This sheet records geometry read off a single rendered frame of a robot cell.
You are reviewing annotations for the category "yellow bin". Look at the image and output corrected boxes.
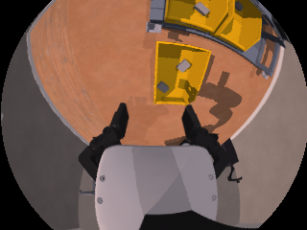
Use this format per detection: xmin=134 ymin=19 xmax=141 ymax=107
xmin=164 ymin=0 xmax=228 ymax=33
xmin=153 ymin=41 xmax=211 ymax=105
xmin=210 ymin=0 xmax=262 ymax=51

